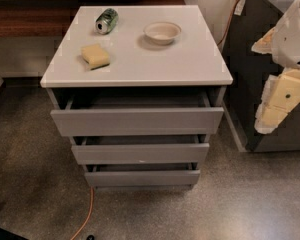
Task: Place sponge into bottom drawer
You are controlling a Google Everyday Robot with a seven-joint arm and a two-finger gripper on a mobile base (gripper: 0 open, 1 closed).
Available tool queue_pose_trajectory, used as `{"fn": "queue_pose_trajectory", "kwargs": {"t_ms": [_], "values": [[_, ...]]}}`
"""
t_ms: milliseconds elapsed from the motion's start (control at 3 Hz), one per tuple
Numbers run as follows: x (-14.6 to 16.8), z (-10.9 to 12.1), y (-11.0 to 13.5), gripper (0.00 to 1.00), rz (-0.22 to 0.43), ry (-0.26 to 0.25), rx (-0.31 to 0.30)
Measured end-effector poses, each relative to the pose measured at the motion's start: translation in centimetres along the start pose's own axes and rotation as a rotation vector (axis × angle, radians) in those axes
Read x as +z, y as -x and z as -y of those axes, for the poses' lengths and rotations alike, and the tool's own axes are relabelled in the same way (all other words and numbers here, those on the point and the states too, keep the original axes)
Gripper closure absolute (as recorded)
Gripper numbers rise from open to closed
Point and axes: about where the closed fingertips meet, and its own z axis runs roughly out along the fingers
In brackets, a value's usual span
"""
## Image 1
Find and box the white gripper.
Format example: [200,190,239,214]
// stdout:
[251,0,300,134]

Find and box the yellow sponge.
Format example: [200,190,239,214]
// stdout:
[81,44,110,69]

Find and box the grey bottom drawer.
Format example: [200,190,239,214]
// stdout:
[85,164,200,188]

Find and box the grey drawer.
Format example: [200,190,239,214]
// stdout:
[51,87,223,137]
[85,164,200,188]
[72,136,209,165]

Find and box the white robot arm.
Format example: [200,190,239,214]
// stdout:
[251,0,300,134]

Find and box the grey top drawer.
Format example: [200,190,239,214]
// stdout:
[51,87,223,137]

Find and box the grey drawer cabinet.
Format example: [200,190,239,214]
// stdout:
[39,4,234,192]

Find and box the grey middle drawer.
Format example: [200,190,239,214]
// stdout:
[72,136,209,165]

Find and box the dark grey counter cabinet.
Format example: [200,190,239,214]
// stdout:
[222,0,300,152]

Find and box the white paper bowl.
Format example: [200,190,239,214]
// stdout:
[143,22,181,45]

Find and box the green soda can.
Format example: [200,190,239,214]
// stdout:
[95,8,119,35]

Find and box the brown wooden bench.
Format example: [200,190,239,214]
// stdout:
[0,0,185,37]

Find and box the white cable tag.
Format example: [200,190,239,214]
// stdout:
[234,0,246,16]

